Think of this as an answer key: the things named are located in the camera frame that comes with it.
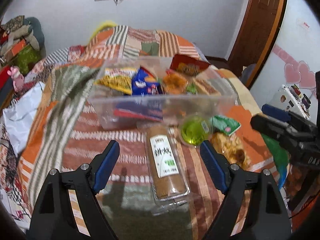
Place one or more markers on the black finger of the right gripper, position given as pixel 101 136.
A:
pixel 285 114
pixel 285 135

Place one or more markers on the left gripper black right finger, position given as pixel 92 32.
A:
pixel 266 216

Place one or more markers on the clear bag of puff biscuits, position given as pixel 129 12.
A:
pixel 232 148

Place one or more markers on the brown cake roll clear box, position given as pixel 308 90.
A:
pixel 169 183

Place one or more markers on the red snack bag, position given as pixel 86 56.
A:
pixel 188 65

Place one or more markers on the orange snack pack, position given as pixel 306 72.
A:
pixel 174 83

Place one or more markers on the blue cookie bag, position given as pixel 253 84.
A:
pixel 143 84

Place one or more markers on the white yellow noodle snack bag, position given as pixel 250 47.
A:
pixel 119 79

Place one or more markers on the white sticker covered case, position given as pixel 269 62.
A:
pixel 291 99

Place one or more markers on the green small snack packet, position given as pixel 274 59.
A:
pixel 224 124

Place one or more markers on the square tan cracker pack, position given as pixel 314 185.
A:
pixel 205 87

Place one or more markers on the green jelly cup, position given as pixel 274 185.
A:
pixel 195 129

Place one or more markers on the white plastic bag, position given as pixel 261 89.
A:
pixel 19 118

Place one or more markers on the wooden door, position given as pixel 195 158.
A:
pixel 256 37

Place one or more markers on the pink plush toy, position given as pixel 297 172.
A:
pixel 17 78

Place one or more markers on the clear plastic storage bin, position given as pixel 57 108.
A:
pixel 174 107

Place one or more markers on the red box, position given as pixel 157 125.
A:
pixel 6 82

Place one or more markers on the patchwork striped bed quilt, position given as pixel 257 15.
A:
pixel 127 199

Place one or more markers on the pile of clothes and boxes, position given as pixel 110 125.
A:
pixel 22 40

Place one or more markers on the yellow pillow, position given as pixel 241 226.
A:
pixel 106 24

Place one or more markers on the pink heart wall decoration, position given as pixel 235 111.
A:
pixel 296 72

